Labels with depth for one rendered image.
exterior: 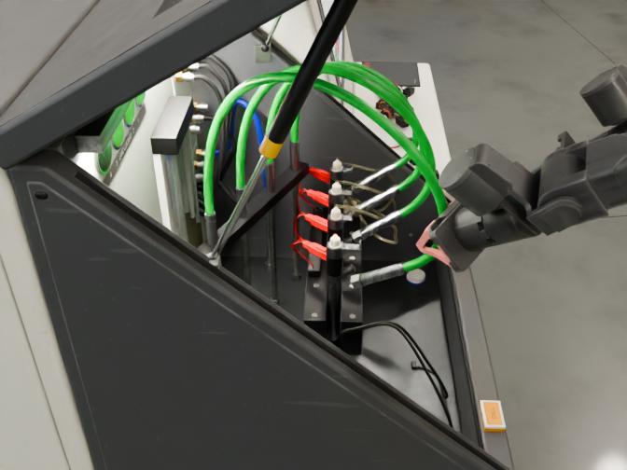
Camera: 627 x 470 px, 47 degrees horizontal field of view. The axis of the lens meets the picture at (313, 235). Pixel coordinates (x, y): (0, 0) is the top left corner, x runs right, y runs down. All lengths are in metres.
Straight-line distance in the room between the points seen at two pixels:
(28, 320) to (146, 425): 0.21
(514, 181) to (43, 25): 0.58
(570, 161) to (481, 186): 0.10
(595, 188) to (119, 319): 0.53
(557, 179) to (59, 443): 0.71
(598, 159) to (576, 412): 1.75
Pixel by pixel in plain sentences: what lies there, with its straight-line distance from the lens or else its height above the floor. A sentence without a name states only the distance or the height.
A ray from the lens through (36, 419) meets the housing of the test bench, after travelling 1.01.
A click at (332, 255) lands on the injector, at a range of 1.17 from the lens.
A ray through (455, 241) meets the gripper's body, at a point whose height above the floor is 1.27.
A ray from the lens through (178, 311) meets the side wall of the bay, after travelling 0.81.
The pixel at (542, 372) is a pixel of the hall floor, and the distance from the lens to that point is 2.58.
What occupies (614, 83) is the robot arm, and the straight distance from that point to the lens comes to 1.06.
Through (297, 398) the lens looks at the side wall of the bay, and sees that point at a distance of 0.90.
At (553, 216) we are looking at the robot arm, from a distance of 0.81.
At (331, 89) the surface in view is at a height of 1.42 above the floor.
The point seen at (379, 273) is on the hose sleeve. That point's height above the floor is 1.14.
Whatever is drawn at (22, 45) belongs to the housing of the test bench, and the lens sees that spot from 0.90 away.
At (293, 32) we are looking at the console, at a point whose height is 1.33.
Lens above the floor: 1.81
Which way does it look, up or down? 36 degrees down
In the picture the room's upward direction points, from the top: straight up
